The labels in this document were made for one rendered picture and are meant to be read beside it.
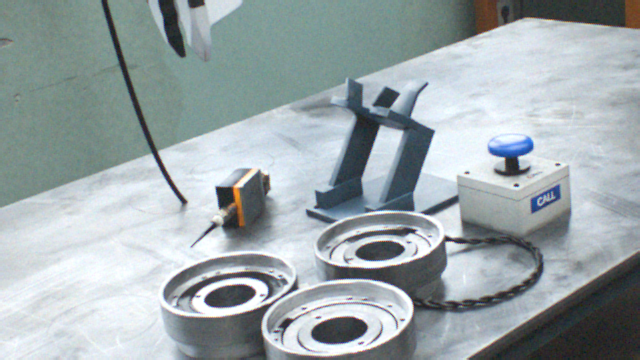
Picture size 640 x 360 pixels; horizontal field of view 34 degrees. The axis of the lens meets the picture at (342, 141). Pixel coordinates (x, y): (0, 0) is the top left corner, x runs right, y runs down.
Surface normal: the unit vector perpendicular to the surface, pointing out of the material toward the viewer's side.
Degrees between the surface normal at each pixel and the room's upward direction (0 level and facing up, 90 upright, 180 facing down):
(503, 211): 90
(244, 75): 90
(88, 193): 0
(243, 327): 90
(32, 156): 90
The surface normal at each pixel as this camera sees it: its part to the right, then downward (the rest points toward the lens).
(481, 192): -0.74, 0.30
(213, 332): -0.13, 0.34
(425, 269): 0.64, 0.18
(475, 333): -0.12, -0.94
